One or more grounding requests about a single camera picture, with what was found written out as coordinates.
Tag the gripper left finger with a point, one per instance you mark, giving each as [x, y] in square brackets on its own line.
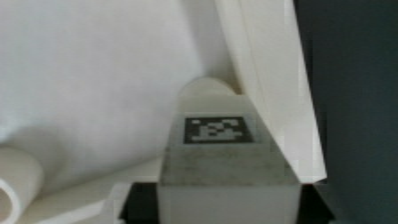
[139, 212]

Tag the white leg with tag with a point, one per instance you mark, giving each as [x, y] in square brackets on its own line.
[228, 183]

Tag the white square tabletop tray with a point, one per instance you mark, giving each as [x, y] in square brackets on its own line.
[98, 57]

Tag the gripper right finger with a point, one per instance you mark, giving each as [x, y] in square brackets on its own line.
[315, 212]

